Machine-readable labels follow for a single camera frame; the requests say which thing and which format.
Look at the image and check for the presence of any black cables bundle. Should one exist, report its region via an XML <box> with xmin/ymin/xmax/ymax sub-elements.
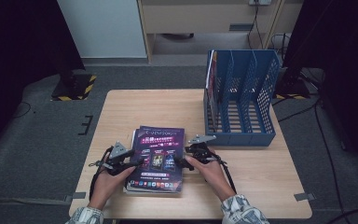
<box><xmin>269</xmin><ymin>32</ymin><xmax>292</xmax><ymax>57</ymax></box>

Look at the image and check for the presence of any purple cover book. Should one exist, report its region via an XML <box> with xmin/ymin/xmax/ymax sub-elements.
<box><xmin>125</xmin><ymin>125</ymin><xmax>186</xmax><ymax>194</ymax></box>

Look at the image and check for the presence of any dark curtain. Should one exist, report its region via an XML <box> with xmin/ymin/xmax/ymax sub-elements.
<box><xmin>281</xmin><ymin>0</ymin><xmax>358</xmax><ymax>175</ymax></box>
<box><xmin>0</xmin><ymin>0</ymin><xmax>87</xmax><ymax>162</ymax></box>

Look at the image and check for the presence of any light wooden cabinet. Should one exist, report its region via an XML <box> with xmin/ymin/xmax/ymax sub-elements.
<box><xmin>136</xmin><ymin>0</ymin><xmax>304</xmax><ymax>63</ymax></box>

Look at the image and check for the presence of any long black floor cable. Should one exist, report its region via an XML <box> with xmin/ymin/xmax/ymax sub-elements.
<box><xmin>313</xmin><ymin>98</ymin><xmax>346</xmax><ymax>220</ymax></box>

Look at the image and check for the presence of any right hand-held gripper black cable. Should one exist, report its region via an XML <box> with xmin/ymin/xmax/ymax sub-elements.
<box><xmin>213</xmin><ymin>155</ymin><xmax>238</xmax><ymax>194</ymax></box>

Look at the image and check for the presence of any white cabinet panel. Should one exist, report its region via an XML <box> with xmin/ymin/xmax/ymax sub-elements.
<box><xmin>57</xmin><ymin>0</ymin><xmax>147</xmax><ymax>59</ymax></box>

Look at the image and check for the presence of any person's left hand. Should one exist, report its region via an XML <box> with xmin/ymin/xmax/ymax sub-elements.
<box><xmin>88</xmin><ymin>154</ymin><xmax>137</xmax><ymax>212</ymax></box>

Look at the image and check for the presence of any white book with picture grid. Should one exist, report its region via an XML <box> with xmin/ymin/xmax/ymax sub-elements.
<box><xmin>123</xmin><ymin>129</ymin><xmax>183</xmax><ymax>196</ymax></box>

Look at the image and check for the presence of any blue plastic file rack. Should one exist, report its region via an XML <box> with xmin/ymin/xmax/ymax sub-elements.
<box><xmin>203</xmin><ymin>49</ymin><xmax>282</xmax><ymax>147</ymax></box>

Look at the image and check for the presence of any left hand-held gripper black cable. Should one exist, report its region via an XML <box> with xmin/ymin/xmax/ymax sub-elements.
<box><xmin>88</xmin><ymin>146</ymin><xmax>113</xmax><ymax>202</ymax></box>

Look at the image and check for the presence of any black book with red cover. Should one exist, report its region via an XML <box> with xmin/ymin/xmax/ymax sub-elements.
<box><xmin>205</xmin><ymin>50</ymin><xmax>219</xmax><ymax>132</ymax></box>

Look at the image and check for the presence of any person's right hand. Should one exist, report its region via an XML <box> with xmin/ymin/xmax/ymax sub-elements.
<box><xmin>184</xmin><ymin>147</ymin><xmax>238</xmax><ymax>203</ymax></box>

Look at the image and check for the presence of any thin black floor cable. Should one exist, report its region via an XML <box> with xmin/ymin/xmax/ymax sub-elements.
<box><xmin>12</xmin><ymin>101</ymin><xmax>33</xmax><ymax>119</ymax></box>

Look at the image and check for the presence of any black hanging cable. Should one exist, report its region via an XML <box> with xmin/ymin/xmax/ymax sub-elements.
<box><xmin>246</xmin><ymin>4</ymin><xmax>264</xmax><ymax>50</ymax></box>

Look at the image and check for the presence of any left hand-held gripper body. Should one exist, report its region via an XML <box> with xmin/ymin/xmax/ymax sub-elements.
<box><xmin>88</xmin><ymin>141</ymin><xmax>131</xmax><ymax>176</ymax></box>

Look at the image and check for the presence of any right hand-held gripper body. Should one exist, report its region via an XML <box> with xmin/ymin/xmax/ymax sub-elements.
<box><xmin>185</xmin><ymin>133</ymin><xmax>222</xmax><ymax>164</ymax></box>

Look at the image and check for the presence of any hand-held gripper black cable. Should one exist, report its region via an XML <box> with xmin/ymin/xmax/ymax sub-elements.
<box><xmin>213</xmin><ymin>155</ymin><xmax>238</xmax><ymax>194</ymax></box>
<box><xmin>88</xmin><ymin>146</ymin><xmax>113</xmax><ymax>202</ymax></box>

